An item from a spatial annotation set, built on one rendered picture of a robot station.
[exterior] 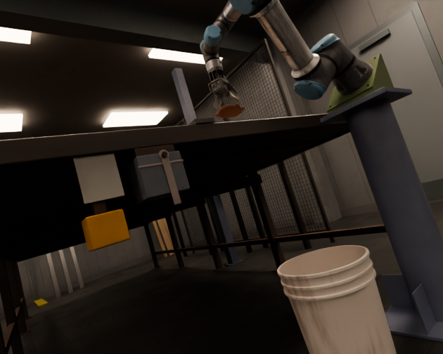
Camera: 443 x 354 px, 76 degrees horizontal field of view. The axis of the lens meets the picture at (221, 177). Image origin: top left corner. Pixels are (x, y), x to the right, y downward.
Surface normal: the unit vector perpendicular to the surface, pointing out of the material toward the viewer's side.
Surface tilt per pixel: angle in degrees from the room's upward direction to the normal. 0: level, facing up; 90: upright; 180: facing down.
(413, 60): 90
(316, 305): 93
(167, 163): 90
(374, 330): 93
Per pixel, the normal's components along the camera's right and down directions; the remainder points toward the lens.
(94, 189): 0.53, -0.25
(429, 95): -0.76, 0.16
